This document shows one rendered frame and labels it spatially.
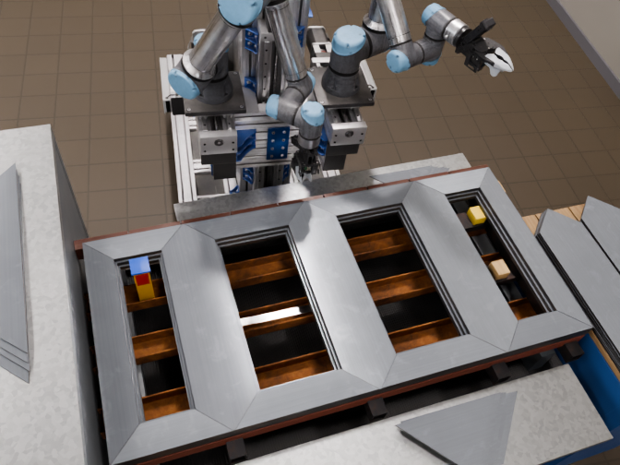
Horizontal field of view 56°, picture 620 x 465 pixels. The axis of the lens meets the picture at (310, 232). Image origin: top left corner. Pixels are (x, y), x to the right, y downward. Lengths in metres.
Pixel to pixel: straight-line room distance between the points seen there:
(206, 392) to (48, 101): 2.57
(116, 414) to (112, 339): 0.23
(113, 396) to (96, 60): 2.78
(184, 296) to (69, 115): 2.11
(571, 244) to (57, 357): 1.77
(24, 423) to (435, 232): 1.42
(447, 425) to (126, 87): 2.88
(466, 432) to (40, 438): 1.18
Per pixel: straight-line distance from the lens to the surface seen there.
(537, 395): 2.11
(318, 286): 1.93
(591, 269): 2.34
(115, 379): 1.81
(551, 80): 4.63
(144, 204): 3.26
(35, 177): 2.04
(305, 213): 2.10
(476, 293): 2.06
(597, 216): 2.52
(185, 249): 2.00
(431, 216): 2.20
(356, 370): 1.82
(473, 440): 1.92
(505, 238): 2.28
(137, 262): 1.96
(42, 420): 1.61
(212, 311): 1.87
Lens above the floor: 2.51
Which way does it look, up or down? 53 degrees down
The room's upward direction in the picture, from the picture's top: 10 degrees clockwise
